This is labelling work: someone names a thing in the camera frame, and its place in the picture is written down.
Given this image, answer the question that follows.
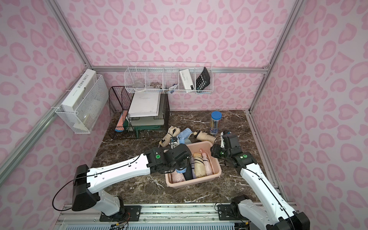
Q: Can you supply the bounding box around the white paper stack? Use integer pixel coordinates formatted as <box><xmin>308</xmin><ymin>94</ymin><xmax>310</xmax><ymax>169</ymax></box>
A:
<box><xmin>128</xmin><ymin>93</ymin><xmax>160</xmax><ymax>117</ymax></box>

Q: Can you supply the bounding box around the beige striped umbrella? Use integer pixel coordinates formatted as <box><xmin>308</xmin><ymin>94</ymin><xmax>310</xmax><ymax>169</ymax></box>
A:
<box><xmin>193</xmin><ymin>153</ymin><xmax>207</xmax><ymax>178</ymax></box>

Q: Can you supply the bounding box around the black wire file rack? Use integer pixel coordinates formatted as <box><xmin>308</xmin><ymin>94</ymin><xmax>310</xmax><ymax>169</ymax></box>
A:
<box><xmin>107</xmin><ymin>86</ymin><xmax>170</xmax><ymax>139</ymax></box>

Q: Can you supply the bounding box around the white wire side basket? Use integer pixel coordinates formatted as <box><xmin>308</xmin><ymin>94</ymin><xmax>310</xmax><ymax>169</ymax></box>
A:
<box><xmin>56</xmin><ymin>74</ymin><xmax>108</xmax><ymax>134</ymax></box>

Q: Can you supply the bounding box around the aluminium front rail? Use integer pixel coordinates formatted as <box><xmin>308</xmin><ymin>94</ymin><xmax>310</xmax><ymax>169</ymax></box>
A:
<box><xmin>54</xmin><ymin>202</ymin><xmax>257</xmax><ymax>230</ymax></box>

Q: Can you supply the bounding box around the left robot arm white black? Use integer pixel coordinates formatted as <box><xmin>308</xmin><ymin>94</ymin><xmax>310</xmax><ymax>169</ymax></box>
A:
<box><xmin>70</xmin><ymin>144</ymin><xmax>192</xmax><ymax>222</ymax></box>

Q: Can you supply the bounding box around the green document tray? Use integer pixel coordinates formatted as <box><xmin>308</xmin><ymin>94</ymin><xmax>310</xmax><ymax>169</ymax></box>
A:
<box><xmin>127</xmin><ymin>116</ymin><xmax>165</xmax><ymax>138</ymax></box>

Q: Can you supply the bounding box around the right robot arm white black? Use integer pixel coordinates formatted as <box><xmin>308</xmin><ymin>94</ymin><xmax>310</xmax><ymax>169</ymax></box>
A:
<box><xmin>211</xmin><ymin>133</ymin><xmax>311</xmax><ymax>230</ymax></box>

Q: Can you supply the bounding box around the long white box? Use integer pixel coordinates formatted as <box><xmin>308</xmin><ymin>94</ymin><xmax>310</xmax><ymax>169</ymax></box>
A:
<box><xmin>61</xmin><ymin>69</ymin><xmax>98</xmax><ymax>113</ymax></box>

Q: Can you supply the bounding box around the black calculator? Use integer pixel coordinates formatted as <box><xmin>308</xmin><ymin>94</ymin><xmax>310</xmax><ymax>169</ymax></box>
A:
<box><xmin>195</xmin><ymin>67</ymin><xmax>210</xmax><ymax>91</ymax></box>

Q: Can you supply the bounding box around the cream umbrella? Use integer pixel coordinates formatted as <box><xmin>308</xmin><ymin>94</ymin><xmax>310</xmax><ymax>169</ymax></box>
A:
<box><xmin>193</xmin><ymin>130</ymin><xmax>216</xmax><ymax>145</ymax></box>
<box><xmin>159</xmin><ymin>126</ymin><xmax>181</xmax><ymax>147</ymax></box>

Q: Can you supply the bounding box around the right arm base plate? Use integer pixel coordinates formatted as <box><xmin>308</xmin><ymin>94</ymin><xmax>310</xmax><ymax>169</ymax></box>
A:
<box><xmin>215</xmin><ymin>203</ymin><xmax>248</xmax><ymax>221</ymax></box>

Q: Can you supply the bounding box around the pink plastic storage box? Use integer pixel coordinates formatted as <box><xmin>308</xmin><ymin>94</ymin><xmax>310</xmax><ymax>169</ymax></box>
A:
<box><xmin>165</xmin><ymin>141</ymin><xmax>222</xmax><ymax>189</ymax></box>

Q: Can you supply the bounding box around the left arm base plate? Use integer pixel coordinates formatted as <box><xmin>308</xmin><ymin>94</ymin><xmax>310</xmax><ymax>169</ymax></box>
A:
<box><xmin>99</xmin><ymin>205</ymin><xmax>142</xmax><ymax>222</ymax></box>

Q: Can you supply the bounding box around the blue lid pencil jar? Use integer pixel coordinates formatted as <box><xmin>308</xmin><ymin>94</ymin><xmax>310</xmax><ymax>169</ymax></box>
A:
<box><xmin>209</xmin><ymin>111</ymin><xmax>222</xmax><ymax>135</ymax></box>

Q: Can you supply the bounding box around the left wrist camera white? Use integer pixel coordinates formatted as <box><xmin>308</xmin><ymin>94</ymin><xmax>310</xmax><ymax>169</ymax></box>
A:
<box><xmin>169</xmin><ymin>137</ymin><xmax>180</xmax><ymax>149</ymax></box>

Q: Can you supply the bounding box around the white wire wall basket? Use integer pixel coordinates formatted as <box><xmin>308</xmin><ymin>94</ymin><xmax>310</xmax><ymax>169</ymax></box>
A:
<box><xmin>124</xmin><ymin>61</ymin><xmax>214</xmax><ymax>94</ymax></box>

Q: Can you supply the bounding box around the blue umbrella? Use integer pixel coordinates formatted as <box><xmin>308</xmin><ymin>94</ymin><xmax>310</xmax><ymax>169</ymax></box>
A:
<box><xmin>175</xmin><ymin>167</ymin><xmax>187</xmax><ymax>174</ymax></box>
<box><xmin>176</xmin><ymin>128</ymin><xmax>193</xmax><ymax>144</ymax></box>

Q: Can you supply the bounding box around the small white box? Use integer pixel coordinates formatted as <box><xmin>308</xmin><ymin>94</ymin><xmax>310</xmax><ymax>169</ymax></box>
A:
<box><xmin>179</xmin><ymin>69</ymin><xmax>194</xmax><ymax>93</ymax></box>

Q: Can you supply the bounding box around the black umbrella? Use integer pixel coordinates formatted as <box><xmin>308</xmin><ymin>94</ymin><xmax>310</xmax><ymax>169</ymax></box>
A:
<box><xmin>183</xmin><ymin>165</ymin><xmax>193</xmax><ymax>181</ymax></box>

